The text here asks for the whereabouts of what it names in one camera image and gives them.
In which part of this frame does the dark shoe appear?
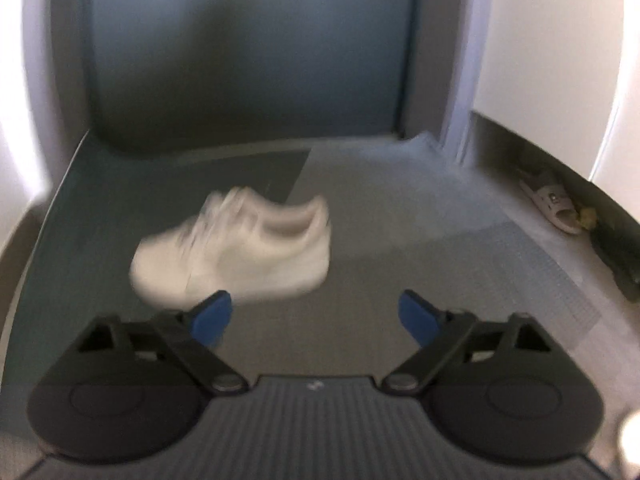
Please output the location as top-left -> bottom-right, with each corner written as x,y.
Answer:
590,230 -> 640,303

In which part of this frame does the beige slipper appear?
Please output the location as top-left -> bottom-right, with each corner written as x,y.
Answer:
517,170 -> 583,235

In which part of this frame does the grey floor mat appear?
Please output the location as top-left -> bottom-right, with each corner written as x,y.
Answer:
0,130 -> 606,480

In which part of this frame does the white sneaker with green logo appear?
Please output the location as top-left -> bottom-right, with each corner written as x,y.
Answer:
129,187 -> 332,311

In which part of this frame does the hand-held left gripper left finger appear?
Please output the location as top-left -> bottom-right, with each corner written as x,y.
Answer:
75,290 -> 248,393

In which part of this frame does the dark grey door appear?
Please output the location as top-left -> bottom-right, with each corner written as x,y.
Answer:
22,0 -> 481,161

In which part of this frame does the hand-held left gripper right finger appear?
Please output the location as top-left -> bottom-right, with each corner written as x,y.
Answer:
382,289 -> 553,393

